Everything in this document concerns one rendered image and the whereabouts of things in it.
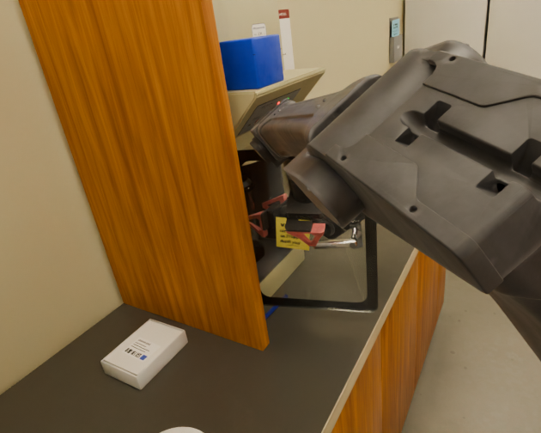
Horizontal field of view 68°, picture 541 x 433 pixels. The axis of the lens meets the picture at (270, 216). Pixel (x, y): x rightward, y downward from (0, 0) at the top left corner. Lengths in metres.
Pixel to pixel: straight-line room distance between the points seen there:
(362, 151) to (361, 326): 0.85
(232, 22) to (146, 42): 0.21
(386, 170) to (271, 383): 0.77
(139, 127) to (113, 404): 0.58
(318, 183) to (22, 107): 0.95
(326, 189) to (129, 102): 0.72
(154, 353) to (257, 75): 0.65
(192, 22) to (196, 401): 0.72
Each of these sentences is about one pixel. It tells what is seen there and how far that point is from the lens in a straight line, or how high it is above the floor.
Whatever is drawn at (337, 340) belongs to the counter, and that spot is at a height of 0.94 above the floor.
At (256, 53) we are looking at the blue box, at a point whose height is 1.57.
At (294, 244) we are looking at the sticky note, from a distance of 0.91.
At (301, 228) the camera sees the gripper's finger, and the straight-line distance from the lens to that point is 0.69.
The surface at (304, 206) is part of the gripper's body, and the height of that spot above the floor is 1.33.
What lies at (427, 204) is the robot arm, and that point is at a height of 1.54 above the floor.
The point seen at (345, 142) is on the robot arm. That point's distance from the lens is 0.21.
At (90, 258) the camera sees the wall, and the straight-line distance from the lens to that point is 1.22.
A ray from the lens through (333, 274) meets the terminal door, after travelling 0.93.
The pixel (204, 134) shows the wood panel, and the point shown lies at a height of 1.45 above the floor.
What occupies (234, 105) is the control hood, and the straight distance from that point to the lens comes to 0.81.
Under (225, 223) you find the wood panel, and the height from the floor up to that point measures 1.27.
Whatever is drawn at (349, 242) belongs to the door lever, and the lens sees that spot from 0.83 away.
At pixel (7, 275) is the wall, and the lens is 1.12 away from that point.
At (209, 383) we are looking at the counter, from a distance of 0.95.
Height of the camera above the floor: 1.61
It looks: 25 degrees down
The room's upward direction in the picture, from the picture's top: 8 degrees counter-clockwise
